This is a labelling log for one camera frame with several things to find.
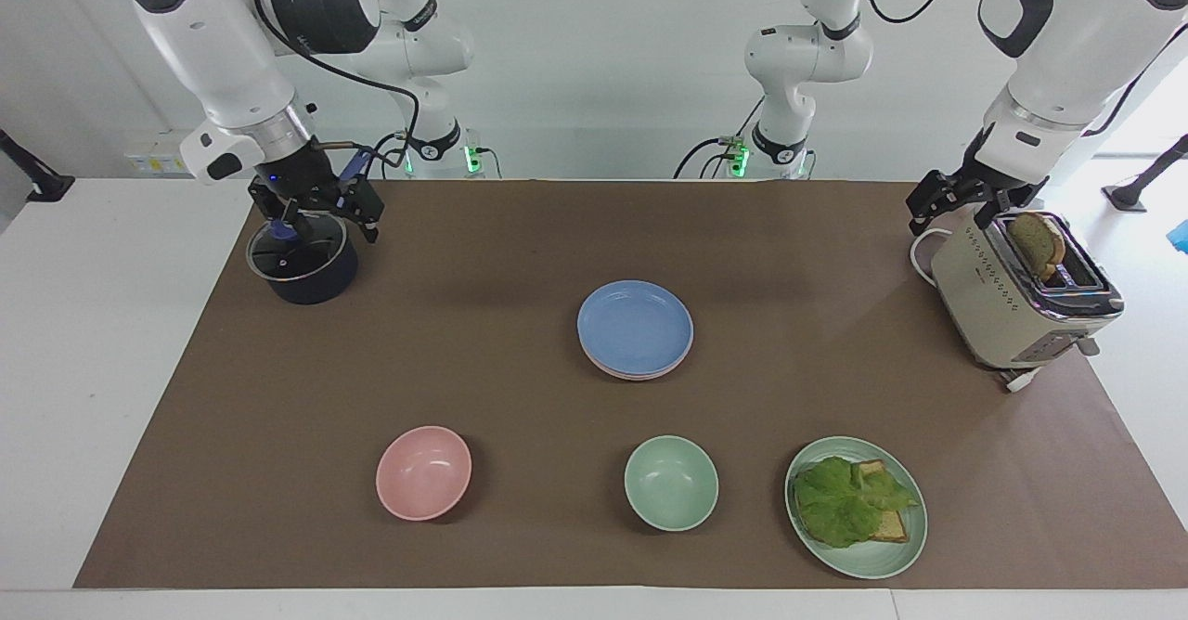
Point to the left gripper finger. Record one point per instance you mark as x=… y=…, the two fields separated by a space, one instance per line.
x=1002 y=211
x=936 y=195

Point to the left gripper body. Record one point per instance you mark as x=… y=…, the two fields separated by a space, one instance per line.
x=991 y=177

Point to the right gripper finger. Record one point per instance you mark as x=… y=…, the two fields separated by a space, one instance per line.
x=364 y=204
x=274 y=207

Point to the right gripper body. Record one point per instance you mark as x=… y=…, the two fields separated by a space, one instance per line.
x=299 y=177

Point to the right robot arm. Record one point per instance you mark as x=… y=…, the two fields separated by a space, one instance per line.
x=218 y=54

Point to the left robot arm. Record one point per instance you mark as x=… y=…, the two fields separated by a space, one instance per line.
x=1067 y=40

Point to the brown bread slice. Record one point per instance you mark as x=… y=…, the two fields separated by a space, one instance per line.
x=1035 y=241

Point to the glass pot lid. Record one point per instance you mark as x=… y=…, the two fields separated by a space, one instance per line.
x=311 y=251

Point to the dark blue pot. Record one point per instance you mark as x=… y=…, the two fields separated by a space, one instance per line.
x=320 y=286

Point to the beige toaster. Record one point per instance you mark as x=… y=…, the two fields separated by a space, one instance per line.
x=993 y=304

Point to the black stand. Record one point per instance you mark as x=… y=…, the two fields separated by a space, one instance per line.
x=37 y=182
x=1137 y=188

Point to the pink bowl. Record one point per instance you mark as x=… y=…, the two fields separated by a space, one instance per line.
x=423 y=473

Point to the blue plate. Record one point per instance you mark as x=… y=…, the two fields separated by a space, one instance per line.
x=635 y=326

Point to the pink plate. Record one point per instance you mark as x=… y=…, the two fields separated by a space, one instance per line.
x=637 y=376

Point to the green lettuce leaf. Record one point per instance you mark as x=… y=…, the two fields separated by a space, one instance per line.
x=840 y=504

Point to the toast slice with lettuce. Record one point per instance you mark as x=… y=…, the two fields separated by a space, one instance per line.
x=893 y=527

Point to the green plate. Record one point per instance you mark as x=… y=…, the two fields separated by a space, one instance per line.
x=868 y=560

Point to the green bowl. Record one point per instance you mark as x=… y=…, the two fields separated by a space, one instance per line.
x=670 y=483

